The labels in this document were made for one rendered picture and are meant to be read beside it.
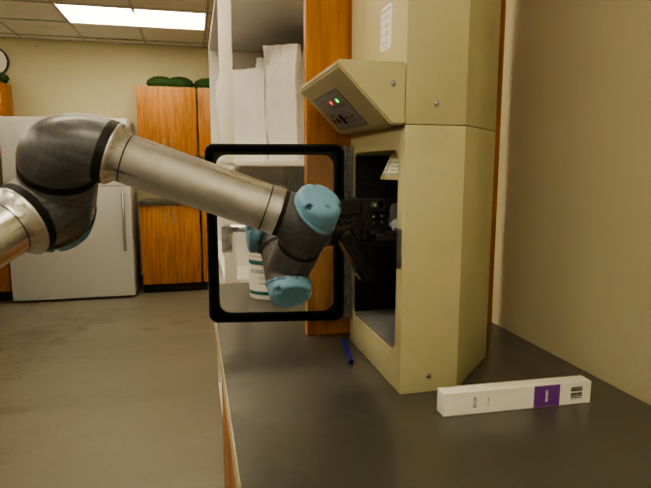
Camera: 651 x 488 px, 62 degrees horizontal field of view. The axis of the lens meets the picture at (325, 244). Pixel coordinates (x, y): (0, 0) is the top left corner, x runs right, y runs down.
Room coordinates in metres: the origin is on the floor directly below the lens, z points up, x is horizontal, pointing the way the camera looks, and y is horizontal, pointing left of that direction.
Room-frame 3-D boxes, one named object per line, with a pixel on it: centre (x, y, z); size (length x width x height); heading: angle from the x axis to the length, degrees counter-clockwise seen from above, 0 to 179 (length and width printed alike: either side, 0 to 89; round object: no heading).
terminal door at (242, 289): (1.20, 0.11, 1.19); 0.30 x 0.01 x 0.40; 94
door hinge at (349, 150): (1.21, -0.05, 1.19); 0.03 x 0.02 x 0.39; 14
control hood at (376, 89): (1.05, -0.04, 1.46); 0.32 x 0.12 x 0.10; 14
